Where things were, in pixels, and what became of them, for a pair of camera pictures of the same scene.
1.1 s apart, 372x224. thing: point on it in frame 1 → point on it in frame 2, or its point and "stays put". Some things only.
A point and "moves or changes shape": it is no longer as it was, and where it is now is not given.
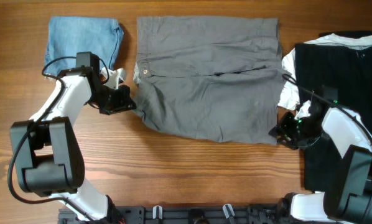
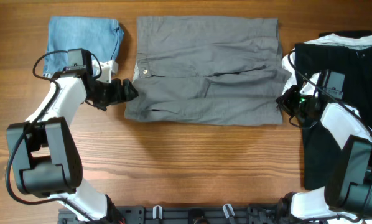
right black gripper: x=282 y=128 → x=285 y=101
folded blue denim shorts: x=69 y=35 stays put
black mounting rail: x=264 y=213 stays put
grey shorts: x=213 y=78 moves or changes shape
